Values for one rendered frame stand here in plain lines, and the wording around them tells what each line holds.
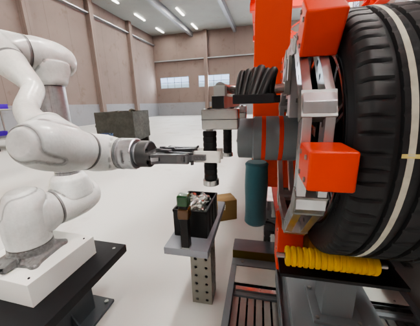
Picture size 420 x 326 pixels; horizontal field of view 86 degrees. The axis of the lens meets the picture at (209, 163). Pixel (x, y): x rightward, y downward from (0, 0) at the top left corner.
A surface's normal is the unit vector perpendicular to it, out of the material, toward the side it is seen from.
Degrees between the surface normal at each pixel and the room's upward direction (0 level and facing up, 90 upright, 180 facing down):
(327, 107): 90
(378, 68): 61
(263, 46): 90
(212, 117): 90
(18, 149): 78
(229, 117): 90
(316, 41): 125
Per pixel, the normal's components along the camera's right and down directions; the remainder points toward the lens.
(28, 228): 0.73, 0.14
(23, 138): -0.10, 0.07
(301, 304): -0.03, -0.97
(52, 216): 0.93, 0.04
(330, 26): -0.15, 0.77
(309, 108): -0.21, 0.25
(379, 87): -0.20, -0.15
